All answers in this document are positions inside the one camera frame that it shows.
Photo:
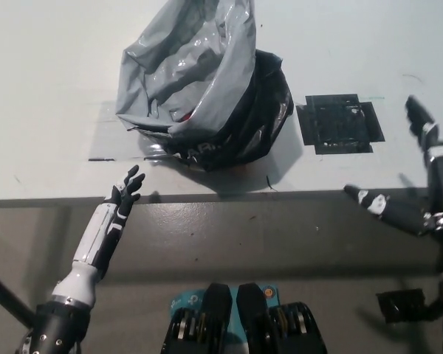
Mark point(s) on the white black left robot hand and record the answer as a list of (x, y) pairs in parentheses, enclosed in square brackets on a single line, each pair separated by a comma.
[(97, 236)]

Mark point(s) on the black grey plastic bag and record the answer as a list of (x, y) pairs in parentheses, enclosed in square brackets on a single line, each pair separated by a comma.
[(184, 73)]

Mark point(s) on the black table leg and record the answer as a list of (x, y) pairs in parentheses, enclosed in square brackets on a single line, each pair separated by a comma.
[(5, 295)]

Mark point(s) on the teal tp-link box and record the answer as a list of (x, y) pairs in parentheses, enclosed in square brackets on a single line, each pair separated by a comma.
[(186, 300)]

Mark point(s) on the black tape square marker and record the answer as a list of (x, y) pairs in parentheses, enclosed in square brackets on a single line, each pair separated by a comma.
[(339, 123)]

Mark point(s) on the black robot body blocks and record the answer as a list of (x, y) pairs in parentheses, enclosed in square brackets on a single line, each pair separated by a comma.
[(214, 324)]

